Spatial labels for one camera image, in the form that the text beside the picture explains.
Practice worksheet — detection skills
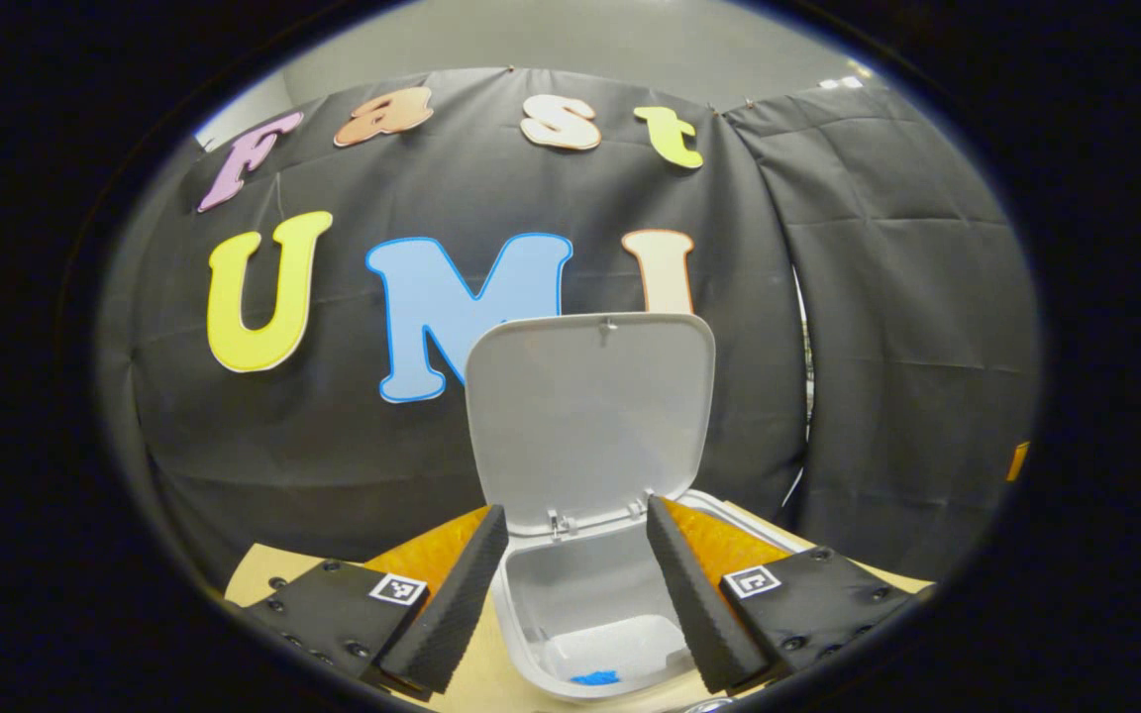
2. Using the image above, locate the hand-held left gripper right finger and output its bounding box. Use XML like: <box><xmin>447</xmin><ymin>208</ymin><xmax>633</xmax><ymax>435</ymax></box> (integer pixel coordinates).
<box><xmin>645</xmin><ymin>495</ymin><xmax>936</xmax><ymax>696</ymax></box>

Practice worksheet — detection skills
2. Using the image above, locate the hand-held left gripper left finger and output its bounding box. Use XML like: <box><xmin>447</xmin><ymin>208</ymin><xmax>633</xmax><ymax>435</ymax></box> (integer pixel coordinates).
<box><xmin>234</xmin><ymin>503</ymin><xmax>510</xmax><ymax>696</ymax></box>

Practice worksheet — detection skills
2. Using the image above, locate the white desktop garbage bin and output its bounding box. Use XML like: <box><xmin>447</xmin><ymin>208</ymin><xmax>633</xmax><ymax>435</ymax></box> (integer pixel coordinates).
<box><xmin>464</xmin><ymin>312</ymin><xmax>789</xmax><ymax>704</ymax></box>

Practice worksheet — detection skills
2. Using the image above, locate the wooden desktop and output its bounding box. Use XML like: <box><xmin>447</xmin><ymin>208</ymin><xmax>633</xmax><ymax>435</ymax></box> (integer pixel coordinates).
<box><xmin>224</xmin><ymin>500</ymin><xmax>933</xmax><ymax>713</ymax></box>

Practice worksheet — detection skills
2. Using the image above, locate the black backdrop cloth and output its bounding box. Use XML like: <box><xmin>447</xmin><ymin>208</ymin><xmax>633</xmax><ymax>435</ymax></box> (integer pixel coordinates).
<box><xmin>95</xmin><ymin>67</ymin><xmax>1042</xmax><ymax>585</ymax></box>

